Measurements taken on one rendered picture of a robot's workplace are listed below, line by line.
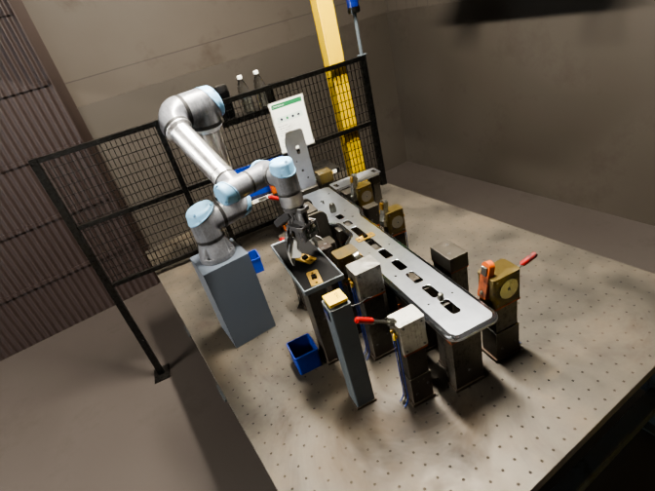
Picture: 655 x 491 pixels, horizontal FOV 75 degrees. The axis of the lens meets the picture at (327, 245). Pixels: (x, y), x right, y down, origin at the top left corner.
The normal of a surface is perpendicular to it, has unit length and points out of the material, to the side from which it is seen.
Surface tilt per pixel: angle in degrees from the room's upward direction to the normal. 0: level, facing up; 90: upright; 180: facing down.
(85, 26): 90
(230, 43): 90
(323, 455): 0
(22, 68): 90
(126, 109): 90
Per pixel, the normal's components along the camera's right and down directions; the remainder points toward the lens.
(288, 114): 0.40, 0.40
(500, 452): -0.22, -0.84
